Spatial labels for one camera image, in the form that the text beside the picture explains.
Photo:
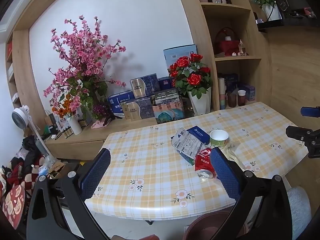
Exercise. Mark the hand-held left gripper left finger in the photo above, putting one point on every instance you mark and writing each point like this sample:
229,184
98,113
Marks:
95,173

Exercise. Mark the stack of pastel cups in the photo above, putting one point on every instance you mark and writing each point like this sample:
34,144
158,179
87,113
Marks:
221,95

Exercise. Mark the brown cup with white lid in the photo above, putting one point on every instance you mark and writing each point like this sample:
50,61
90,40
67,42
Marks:
241,98

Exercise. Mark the small dark blue box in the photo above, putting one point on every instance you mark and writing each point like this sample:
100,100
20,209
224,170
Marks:
165,83

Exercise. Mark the purple artificial flowers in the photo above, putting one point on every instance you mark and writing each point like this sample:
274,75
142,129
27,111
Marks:
98,111

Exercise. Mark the green white paper cup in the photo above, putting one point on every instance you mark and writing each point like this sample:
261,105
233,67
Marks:
218,138

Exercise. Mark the low wooden sideboard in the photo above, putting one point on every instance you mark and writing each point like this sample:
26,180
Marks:
82,143

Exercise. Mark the clear plastic wrapper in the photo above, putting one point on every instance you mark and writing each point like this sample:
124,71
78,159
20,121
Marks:
233,155

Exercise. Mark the blue luckin coffee box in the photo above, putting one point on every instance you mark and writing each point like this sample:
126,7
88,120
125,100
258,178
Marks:
198,135

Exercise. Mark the white cylinder vase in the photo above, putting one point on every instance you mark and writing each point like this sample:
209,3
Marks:
74,126

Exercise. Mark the red roses in white vase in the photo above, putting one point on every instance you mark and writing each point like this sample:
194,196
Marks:
192,78

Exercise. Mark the white desk fan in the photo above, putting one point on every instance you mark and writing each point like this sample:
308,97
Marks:
21,118

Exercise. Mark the red round cushion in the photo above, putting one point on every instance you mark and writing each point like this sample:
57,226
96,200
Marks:
15,205

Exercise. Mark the yellow checked tablecloth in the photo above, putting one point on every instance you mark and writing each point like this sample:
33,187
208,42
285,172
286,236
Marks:
150,160

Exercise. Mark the brown trash bin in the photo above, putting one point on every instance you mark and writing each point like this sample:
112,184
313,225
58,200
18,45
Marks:
207,226

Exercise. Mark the small glass bottle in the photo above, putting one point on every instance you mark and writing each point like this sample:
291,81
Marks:
241,48

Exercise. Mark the dark printed box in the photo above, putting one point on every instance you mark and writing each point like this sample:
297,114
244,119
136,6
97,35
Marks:
166,96

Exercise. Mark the wooden shelf unit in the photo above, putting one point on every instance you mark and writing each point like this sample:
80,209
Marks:
197,30

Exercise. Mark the blue white cardboard box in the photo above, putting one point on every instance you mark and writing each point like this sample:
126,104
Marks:
175,53

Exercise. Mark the row of small bottles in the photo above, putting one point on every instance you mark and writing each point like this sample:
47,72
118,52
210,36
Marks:
66,131

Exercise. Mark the dark blue shelf box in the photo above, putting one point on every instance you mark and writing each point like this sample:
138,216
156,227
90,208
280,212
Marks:
231,82

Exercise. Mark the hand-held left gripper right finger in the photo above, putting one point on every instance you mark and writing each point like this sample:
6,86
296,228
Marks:
225,173

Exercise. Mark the red basket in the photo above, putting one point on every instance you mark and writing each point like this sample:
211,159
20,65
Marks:
228,46

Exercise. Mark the brown plastic cup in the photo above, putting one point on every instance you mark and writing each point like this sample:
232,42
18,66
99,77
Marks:
231,101

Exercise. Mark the pile of clothes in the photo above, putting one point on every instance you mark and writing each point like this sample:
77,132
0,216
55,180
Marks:
27,160

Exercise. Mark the gold and blue gift box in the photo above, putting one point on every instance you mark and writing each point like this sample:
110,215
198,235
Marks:
145,86
137,108

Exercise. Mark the orange artificial flowers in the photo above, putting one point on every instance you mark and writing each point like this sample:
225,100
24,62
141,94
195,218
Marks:
62,107

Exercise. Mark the light blue shelf box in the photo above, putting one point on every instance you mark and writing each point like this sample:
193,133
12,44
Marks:
248,92

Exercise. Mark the black counter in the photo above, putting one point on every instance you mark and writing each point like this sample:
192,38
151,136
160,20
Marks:
295,5

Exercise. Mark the pink wrapped bundle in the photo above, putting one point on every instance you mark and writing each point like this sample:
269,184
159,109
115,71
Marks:
98,124

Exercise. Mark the white fluffy stool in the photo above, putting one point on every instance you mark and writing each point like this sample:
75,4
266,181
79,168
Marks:
298,212

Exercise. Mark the small black tripod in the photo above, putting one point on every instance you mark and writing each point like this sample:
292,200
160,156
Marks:
110,116

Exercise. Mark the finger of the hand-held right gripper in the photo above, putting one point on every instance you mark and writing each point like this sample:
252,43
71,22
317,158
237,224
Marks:
310,112
300,133

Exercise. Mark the white printed plastic pouch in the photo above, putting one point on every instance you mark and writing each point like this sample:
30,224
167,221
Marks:
186,142

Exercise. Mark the pink blossom bouquet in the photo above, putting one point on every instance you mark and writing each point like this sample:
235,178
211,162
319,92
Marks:
82,60

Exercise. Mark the blue white tissue pack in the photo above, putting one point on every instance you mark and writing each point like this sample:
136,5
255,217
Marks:
120,100

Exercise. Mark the crushed red drink can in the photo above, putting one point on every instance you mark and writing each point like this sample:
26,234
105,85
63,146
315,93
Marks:
203,162

